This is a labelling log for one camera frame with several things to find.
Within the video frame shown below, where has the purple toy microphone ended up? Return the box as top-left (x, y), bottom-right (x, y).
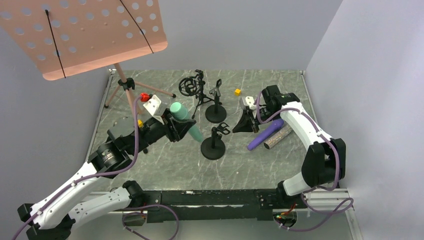
top-left (246, 119), bottom-right (284, 151)

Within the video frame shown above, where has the pink perforated music stand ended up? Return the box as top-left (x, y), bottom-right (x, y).
top-left (0, 0), bottom-right (168, 113)

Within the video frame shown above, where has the yellow cube near teal microphone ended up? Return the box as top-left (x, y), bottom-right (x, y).
top-left (234, 88), bottom-right (241, 97)

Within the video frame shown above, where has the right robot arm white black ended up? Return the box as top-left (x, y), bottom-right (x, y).
top-left (232, 85), bottom-right (347, 199)

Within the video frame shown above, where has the black round-base clip mic stand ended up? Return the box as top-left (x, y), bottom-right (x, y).
top-left (205, 79), bottom-right (227, 124)

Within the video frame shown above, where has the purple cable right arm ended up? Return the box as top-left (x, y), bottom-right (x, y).
top-left (255, 92), bottom-right (355, 233)

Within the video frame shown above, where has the teal toy microphone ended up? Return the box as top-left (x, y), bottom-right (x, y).
top-left (169, 101), bottom-right (204, 143)

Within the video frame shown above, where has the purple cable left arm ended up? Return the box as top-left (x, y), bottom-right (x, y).
top-left (11, 96), bottom-right (180, 240)

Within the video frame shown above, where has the yellow cube near music stand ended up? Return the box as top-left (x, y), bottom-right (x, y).
top-left (137, 119), bottom-right (144, 128)

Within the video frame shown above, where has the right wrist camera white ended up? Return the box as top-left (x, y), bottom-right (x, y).
top-left (240, 96), bottom-right (257, 111)

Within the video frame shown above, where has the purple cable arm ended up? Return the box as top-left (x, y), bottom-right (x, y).
top-left (11, 96), bottom-right (180, 240)
top-left (255, 92), bottom-right (355, 233)

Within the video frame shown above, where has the black shock mount tripod stand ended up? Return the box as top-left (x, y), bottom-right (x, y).
top-left (178, 69), bottom-right (213, 119)

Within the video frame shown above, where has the glitter silver toy microphone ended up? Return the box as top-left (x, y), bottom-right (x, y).
top-left (263, 125), bottom-right (293, 150)

